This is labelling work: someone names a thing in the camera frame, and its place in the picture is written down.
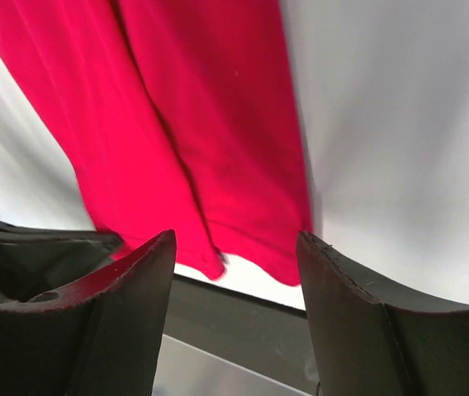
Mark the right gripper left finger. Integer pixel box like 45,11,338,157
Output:
0,230,176,395

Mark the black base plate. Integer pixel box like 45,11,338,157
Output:
164,276,319,394

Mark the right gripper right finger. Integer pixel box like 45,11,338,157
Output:
296,232,469,395

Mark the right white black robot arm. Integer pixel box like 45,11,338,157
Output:
0,222,469,395

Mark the red t shirt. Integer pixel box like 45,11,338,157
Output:
0,1,313,286

